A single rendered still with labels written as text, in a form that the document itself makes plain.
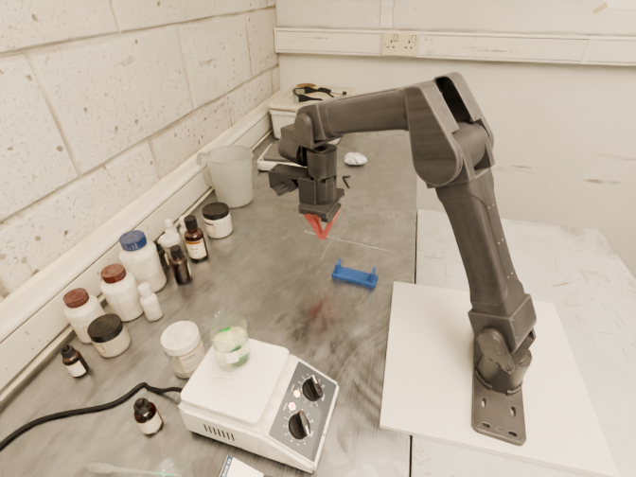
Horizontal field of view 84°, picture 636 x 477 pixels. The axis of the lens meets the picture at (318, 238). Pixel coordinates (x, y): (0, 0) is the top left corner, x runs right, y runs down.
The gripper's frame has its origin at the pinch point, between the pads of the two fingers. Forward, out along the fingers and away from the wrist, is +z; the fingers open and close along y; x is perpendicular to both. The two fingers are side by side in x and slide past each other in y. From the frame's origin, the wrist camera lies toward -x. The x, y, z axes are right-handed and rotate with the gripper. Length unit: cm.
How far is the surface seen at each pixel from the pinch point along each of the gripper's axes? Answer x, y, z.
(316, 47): -42, -104, -21
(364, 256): 7.9, -8.1, 10.0
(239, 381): 1.3, 36.0, 0.9
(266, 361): 3.1, 31.7, 1.0
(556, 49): 52, -117, -22
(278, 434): 8.7, 39.4, 3.9
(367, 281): 11.0, 1.2, 9.0
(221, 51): -54, -51, -26
